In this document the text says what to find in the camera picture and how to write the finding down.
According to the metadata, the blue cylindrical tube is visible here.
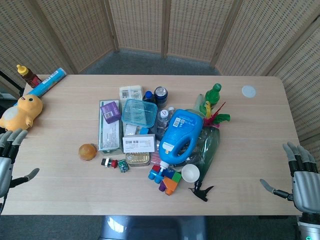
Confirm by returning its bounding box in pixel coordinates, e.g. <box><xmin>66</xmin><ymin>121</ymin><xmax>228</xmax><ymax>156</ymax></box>
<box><xmin>26</xmin><ymin>69</ymin><xmax>67</xmax><ymax>99</ymax></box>

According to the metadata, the pale green bottle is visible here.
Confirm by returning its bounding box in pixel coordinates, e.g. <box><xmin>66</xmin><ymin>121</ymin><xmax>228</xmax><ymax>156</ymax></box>
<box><xmin>193</xmin><ymin>93</ymin><xmax>207</xmax><ymax>115</ymax></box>

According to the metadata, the cream pack with QR labels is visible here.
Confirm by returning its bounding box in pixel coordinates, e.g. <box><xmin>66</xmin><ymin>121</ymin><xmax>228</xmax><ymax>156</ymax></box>
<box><xmin>118</xmin><ymin>85</ymin><xmax>146</xmax><ymax>108</ymax></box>

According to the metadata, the yellow duck plush toy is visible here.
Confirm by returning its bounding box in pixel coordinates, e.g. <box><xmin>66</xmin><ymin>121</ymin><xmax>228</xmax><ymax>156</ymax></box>
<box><xmin>0</xmin><ymin>94</ymin><xmax>44</xmax><ymax>132</ymax></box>

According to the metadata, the gold sardine tin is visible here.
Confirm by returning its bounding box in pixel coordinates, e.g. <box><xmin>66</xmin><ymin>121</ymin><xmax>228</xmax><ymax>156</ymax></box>
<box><xmin>124</xmin><ymin>151</ymin><xmax>153</xmax><ymax>167</ymax></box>

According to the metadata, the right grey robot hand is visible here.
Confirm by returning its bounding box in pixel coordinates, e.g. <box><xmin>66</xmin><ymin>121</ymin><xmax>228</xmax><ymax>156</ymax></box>
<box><xmin>259</xmin><ymin>141</ymin><xmax>320</xmax><ymax>215</ymax></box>

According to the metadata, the brown bottle with yellow cap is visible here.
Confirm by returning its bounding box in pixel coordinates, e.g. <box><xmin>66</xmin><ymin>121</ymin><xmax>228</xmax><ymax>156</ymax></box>
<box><xmin>16</xmin><ymin>64</ymin><xmax>43</xmax><ymax>88</ymax></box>

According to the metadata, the silver foil pack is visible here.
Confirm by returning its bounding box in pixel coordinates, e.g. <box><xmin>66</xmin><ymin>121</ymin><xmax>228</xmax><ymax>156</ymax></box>
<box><xmin>124</xmin><ymin>124</ymin><xmax>141</xmax><ymax>137</ymax></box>

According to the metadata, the green soda bottle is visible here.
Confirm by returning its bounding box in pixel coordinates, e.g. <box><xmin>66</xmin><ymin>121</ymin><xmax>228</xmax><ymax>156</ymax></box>
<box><xmin>204</xmin><ymin>83</ymin><xmax>223</xmax><ymax>111</ymax></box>

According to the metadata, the blue toy block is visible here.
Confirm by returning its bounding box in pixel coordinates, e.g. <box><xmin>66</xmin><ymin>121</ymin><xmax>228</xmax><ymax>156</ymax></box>
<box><xmin>147</xmin><ymin>168</ymin><xmax>166</xmax><ymax>185</ymax></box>

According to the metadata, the colourful feather shuttlecock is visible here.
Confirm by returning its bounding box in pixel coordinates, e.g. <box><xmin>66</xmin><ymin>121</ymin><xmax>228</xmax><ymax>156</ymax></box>
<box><xmin>202</xmin><ymin>101</ymin><xmax>231</xmax><ymax>129</ymax></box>

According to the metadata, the long green white box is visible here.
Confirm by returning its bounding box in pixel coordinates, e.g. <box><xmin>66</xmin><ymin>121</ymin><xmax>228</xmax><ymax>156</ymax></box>
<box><xmin>97</xmin><ymin>99</ymin><xmax>124</xmax><ymax>154</ymax></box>

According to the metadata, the white box with barcode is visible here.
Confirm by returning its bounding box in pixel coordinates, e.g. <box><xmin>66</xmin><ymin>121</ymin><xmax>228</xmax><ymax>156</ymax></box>
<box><xmin>122</xmin><ymin>134</ymin><xmax>156</xmax><ymax>154</ymax></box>

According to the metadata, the dark bottle with blue cap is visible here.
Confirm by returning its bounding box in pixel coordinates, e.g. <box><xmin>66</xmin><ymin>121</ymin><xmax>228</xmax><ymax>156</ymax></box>
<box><xmin>142</xmin><ymin>90</ymin><xmax>157</xmax><ymax>104</ymax></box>

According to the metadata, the orange ball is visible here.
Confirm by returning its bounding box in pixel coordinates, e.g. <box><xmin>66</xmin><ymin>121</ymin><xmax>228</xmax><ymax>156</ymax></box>
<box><xmin>78</xmin><ymin>142</ymin><xmax>98</xmax><ymax>161</ymax></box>

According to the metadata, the pink packet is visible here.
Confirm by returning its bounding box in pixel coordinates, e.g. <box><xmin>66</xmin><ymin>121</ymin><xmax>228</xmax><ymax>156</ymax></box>
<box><xmin>150</xmin><ymin>141</ymin><xmax>162</xmax><ymax>167</ymax></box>

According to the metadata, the red push button switch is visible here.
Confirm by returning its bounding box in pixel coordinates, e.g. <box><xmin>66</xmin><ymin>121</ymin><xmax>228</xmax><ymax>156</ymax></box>
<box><xmin>100</xmin><ymin>157</ymin><xmax>119</xmax><ymax>169</ymax></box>

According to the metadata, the large dark green bottle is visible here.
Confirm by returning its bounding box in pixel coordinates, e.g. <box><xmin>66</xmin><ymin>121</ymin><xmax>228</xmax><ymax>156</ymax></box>
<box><xmin>194</xmin><ymin>126</ymin><xmax>221</xmax><ymax>181</ymax></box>

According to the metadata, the blue detergent jug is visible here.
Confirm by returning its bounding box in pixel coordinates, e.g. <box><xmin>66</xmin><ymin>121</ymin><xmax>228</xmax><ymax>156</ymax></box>
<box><xmin>158</xmin><ymin>108</ymin><xmax>204</xmax><ymax>173</ymax></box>

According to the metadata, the dark blue drink can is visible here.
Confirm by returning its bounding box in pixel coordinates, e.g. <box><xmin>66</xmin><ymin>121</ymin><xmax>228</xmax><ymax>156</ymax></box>
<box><xmin>153</xmin><ymin>86</ymin><xmax>169</xmax><ymax>106</ymax></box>

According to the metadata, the small green cube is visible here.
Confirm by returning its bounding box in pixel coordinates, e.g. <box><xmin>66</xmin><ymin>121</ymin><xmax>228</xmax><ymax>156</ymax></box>
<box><xmin>117</xmin><ymin>159</ymin><xmax>130</xmax><ymax>173</ymax></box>

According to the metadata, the white paper cup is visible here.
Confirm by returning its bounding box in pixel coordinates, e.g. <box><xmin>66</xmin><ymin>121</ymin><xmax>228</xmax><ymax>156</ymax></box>
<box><xmin>181</xmin><ymin>164</ymin><xmax>200</xmax><ymax>183</ymax></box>

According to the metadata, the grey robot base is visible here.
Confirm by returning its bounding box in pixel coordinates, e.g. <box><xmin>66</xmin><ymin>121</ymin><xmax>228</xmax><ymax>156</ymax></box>
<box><xmin>99</xmin><ymin>215</ymin><xmax>209</xmax><ymax>240</ymax></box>

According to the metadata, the orange toy block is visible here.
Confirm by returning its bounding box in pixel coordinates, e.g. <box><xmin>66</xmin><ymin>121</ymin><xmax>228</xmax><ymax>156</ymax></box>
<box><xmin>163</xmin><ymin>176</ymin><xmax>180</xmax><ymax>196</ymax></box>

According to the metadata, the woven folding screen panel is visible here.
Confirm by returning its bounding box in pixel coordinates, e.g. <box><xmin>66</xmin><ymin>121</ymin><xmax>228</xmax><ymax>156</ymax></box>
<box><xmin>214</xmin><ymin>0</ymin><xmax>320</xmax><ymax>76</ymax></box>
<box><xmin>107</xmin><ymin>0</ymin><xmax>168</xmax><ymax>58</ymax></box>
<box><xmin>165</xmin><ymin>0</ymin><xmax>242</xmax><ymax>66</ymax></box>
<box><xmin>0</xmin><ymin>0</ymin><xmax>76</xmax><ymax>98</ymax></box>
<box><xmin>37</xmin><ymin>0</ymin><xmax>119</xmax><ymax>73</ymax></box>
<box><xmin>271</xmin><ymin>23</ymin><xmax>320</xmax><ymax>173</ymax></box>

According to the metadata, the white round table cap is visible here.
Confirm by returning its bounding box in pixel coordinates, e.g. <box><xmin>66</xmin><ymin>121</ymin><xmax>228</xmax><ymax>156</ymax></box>
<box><xmin>241</xmin><ymin>85</ymin><xmax>257</xmax><ymax>99</ymax></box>

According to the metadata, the blue transparent lunch box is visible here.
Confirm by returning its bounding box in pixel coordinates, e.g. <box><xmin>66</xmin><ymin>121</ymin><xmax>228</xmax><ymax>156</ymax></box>
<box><xmin>121</xmin><ymin>98</ymin><xmax>158</xmax><ymax>129</ymax></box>

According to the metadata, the purple cardboard box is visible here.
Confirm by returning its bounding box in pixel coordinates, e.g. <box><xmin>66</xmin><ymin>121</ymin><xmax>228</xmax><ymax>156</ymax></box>
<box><xmin>100</xmin><ymin>101</ymin><xmax>122</xmax><ymax>124</ymax></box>

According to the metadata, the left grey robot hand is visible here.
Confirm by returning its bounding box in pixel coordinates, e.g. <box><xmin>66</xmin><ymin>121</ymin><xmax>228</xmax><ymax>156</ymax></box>
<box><xmin>0</xmin><ymin>128</ymin><xmax>40</xmax><ymax>201</ymax></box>

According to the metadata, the green toy block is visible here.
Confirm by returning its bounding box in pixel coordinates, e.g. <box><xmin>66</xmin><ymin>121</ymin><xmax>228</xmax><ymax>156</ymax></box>
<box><xmin>171</xmin><ymin>171</ymin><xmax>183</xmax><ymax>184</ymax></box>

